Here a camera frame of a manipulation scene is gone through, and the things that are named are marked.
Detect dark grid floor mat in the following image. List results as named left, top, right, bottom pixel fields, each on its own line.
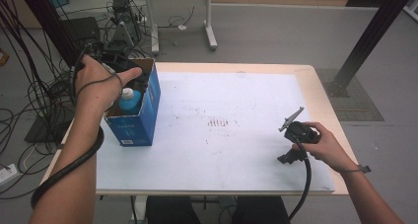
left=314, top=68, right=385, bottom=122

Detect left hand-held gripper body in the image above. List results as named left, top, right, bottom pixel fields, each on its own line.
left=94, top=50, right=150, bottom=91

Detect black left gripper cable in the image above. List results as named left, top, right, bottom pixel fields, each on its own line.
left=30, top=44, right=124, bottom=211

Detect person's left hand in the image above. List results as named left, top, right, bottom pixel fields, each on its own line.
left=74, top=53, right=144, bottom=117

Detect person's right hand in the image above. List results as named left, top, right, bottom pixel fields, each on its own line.
left=291, top=121, right=358, bottom=174

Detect camera equipment on stand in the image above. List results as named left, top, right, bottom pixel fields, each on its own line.
left=104, top=0, right=143, bottom=55

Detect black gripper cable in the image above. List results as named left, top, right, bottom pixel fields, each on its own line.
left=288, top=138, right=314, bottom=222
left=30, top=44, right=124, bottom=211

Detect white power strip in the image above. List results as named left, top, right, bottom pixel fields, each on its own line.
left=0, top=163, right=20, bottom=187

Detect blue cardboard box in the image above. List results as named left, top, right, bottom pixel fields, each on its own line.
left=103, top=57, right=163, bottom=148

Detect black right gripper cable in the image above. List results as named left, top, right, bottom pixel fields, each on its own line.
left=288, top=138, right=314, bottom=222

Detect bundle of black floor cables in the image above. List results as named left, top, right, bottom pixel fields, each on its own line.
left=0, top=0, right=77, bottom=200

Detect dark floor plate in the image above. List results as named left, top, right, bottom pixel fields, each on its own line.
left=24, top=114, right=72, bottom=145

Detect grey wrist strap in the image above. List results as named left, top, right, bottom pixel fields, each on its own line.
left=340, top=164, right=373, bottom=175

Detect black equipment case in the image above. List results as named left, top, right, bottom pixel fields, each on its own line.
left=61, top=16, right=102, bottom=49

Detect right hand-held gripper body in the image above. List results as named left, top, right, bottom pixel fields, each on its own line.
left=277, top=107, right=322, bottom=145

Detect black metal post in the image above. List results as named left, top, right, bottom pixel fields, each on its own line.
left=15, top=0, right=81, bottom=68
left=324, top=0, right=418, bottom=99

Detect blue bottle with white cap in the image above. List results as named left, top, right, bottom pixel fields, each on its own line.
left=117, top=87, right=143, bottom=116

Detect person's dark clothing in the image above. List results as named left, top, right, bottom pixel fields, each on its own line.
left=145, top=195, right=292, bottom=224

